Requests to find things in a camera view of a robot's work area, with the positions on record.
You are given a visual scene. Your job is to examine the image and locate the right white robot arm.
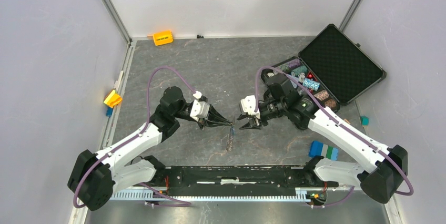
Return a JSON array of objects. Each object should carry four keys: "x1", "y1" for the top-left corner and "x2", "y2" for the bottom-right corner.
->
[{"x1": 239, "y1": 74, "x2": 409, "y2": 203}]

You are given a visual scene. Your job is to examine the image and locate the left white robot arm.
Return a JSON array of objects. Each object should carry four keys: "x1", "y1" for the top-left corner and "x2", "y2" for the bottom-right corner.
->
[{"x1": 67, "y1": 86, "x2": 232, "y2": 211}]

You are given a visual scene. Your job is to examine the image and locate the blue green toy bricks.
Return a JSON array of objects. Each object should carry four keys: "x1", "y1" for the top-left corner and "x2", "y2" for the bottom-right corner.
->
[{"x1": 308, "y1": 141, "x2": 339, "y2": 161}]

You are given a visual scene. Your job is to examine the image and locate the black poker chip case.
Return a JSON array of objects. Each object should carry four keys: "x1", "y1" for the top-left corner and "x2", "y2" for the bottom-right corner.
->
[{"x1": 260, "y1": 24, "x2": 386, "y2": 120}]

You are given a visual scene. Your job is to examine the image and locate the orange block at back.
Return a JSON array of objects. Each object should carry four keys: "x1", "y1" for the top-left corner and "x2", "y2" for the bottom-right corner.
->
[{"x1": 152, "y1": 30, "x2": 174, "y2": 46}]

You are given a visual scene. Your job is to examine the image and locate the orange block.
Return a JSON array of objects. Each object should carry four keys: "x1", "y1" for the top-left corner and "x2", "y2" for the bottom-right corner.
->
[
  {"x1": 103, "y1": 89, "x2": 123, "y2": 108},
  {"x1": 152, "y1": 30, "x2": 174, "y2": 46}
]

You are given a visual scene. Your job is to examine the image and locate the teal cube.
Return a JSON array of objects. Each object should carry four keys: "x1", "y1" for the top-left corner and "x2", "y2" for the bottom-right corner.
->
[{"x1": 360, "y1": 115, "x2": 369, "y2": 126}]

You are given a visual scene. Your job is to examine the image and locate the orange block at left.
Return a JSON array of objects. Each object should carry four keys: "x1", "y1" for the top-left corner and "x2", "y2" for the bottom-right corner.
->
[{"x1": 103, "y1": 89, "x2": 123, "y2": 108}]

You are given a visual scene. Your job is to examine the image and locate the small blue block left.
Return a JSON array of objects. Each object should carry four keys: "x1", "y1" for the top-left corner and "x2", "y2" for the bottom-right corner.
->
[{"x1": 106, "y1": 107, "x2": 113, "y2": 117}]

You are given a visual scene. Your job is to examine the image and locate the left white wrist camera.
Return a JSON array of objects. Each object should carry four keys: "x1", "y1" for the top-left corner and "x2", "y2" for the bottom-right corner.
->
[{"x1": 190, "y1": 91, "x2": 210, "y2": 121}]

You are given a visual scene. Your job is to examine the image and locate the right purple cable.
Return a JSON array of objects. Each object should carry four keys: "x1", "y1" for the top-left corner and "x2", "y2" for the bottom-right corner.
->
[{"x1": 254, "y1": 66, "x2": 414, "y2": 209}]

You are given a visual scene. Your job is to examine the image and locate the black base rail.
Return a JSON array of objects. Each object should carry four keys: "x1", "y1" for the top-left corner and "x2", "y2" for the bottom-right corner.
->
[{"x1": 147, "y1": 165, "x2": 339, "y2": 197}]

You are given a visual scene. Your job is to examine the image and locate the white toothed cable rail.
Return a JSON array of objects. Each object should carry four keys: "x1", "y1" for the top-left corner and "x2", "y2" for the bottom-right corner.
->
[{"x1": 110, "y1": 187, "x2": 325, "y2": 203}]

